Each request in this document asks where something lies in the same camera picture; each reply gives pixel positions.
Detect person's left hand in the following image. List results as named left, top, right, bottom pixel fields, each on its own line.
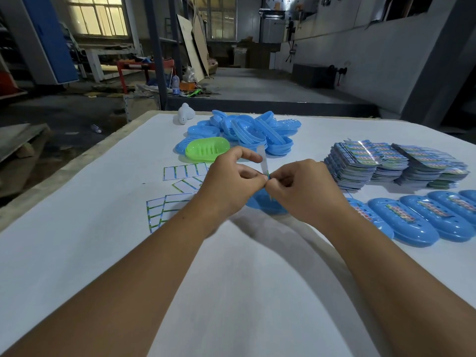
left=195, top=146, right=268, bottom=235

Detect person's right hand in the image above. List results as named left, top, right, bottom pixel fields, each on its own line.
left=264, top=159, right=350, bottom=229

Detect stacks of colourful sticker sheets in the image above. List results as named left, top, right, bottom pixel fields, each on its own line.
left=324, top=139, right=471, bottom=193

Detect green-edged sticker sheet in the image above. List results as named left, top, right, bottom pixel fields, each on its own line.
left=257, top=144, right=271, bottom=179
left=163, top=162, right=210, bottom=181

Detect pile of blue soap dishes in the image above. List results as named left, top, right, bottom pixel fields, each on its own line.
left=175, top=109, right=302, bottom=157

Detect person's left forearm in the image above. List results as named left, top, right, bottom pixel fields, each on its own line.
left=0, top=202, right=220, bottom=357

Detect person's right forearm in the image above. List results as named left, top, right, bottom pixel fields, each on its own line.
left=325, top=202, right=476, bottom=357

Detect black box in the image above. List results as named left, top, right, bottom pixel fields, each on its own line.
left=291, top=63, right=337, bottom=90

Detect small white plastic figure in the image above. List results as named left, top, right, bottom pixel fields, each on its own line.
left=177, top=103, right=196, bottom=125

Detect pale wooden crate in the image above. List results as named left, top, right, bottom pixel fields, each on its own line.
left=122, top=94, right=161, bottom=123

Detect pale leaning plywood board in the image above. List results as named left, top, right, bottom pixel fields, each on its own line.
left=177, top=13, right=205, bottom=83

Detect brown leaning board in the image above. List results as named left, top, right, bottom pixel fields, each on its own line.
left=192, top=9, right=210, bottom=77

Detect red metal table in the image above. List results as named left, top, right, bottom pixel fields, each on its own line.
left=116, top=59, right=176, bottom=94

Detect silver machine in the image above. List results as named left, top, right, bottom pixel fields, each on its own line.
left=259, top=0, right=297, bottom=44

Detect wide window with grid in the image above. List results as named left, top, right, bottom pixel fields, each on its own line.
left=193, top=0, right=238, bottom=41

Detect grey slanted pillar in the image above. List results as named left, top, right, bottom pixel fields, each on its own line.
left=401, top=0, right=476, bottom=127

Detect wooden pallet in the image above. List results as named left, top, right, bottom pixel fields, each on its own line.
left=0, top=123, right=51, bottom=160

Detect large bright window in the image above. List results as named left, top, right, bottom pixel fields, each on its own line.
left=66, top=0, right=129, bottom=38

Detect blue and white machine cabinet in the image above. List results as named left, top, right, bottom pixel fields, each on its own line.
left=20, top=0, right=79, bottom=85

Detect thick dark steel post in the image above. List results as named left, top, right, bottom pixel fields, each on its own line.
left=143, top=0, right=168, bottom=111

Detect thin dark steel post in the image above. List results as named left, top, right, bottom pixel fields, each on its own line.
left=168, top=0, right=183, bottom=79

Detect white metal workbench frame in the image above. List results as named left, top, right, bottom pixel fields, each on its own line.
left=76, top=43, right=143, bottom=83

